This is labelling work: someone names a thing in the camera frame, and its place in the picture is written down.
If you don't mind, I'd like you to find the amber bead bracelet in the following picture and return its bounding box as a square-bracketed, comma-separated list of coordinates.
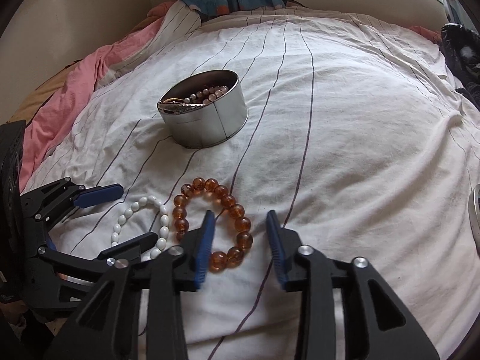
[172, 176, 254, 274]

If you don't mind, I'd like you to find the pink bead bracelet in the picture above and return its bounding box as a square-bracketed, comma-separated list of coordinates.
[183, 84, 230, 106]

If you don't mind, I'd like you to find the pink blanket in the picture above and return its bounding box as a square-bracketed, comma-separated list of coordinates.
[19, 1, 174, 189]

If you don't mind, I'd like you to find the tan pillow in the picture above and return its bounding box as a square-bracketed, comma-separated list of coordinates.
[7, 63, 76, 123]

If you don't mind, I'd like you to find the white striped duvet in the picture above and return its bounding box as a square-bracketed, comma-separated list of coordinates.
[24, 7, 479, 359]

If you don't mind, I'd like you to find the round silver tin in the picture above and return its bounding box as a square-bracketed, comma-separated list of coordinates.
[160, 69, 248, 149]

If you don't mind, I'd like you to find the black garment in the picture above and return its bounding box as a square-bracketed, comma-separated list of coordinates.
[441, 24, 479, 109]

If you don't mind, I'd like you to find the white bead bracelet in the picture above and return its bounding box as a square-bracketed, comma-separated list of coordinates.
[110, 194, 171, 261]

